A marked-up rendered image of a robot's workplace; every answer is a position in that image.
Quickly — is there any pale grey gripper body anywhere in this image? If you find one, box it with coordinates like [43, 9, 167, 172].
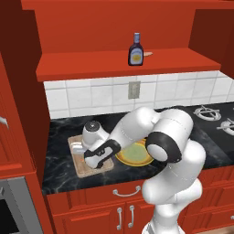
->
[70, 144, 87, 155]

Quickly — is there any red drawer cabinet under hob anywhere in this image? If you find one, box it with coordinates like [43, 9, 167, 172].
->
[179, 164, 234, 234]

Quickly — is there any tall red cabinet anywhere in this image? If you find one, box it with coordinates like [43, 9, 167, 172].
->
[0, 0, 52, 196]

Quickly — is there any silver drawer handle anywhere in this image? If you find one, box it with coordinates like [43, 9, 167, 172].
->
[112, 185, 142, 197]

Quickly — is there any silver cupboard door handle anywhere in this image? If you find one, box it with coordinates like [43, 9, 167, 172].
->
[127, 205, 135, 229]
[116, 207, 123, 231]

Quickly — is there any black hob with burners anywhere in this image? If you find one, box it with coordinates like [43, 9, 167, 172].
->
[182, 101, 234, 164]

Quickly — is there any yellow plate green centre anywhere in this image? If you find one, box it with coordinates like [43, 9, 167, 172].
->
[114, 138, 155, 167]

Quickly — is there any red open wall cabinet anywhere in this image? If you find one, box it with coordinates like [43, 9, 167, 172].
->
[20, 0, 234, 83]

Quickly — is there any wooden cutting board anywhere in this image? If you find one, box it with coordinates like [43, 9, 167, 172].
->
[67, 134, 115, 179]

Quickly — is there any grey oven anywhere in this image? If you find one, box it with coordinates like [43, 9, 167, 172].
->
[0, 176, 44, 234]

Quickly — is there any silver tall cabinet handle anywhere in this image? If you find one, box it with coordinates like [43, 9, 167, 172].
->
[0, 116, 9, 129]

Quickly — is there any red drawer front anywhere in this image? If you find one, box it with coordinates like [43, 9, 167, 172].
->
[46, 178, 148, 216]

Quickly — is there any dark condiment bottle yellow label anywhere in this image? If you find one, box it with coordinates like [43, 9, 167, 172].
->
[127, 32, 144, 67]

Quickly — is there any red cupboard door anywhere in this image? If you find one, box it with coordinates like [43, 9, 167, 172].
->
[52, 203, 127, 234]
[124, 200, 157, 234]

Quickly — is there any grey wall outlet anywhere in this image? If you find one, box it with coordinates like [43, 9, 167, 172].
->
[127, 80, 142, 100]

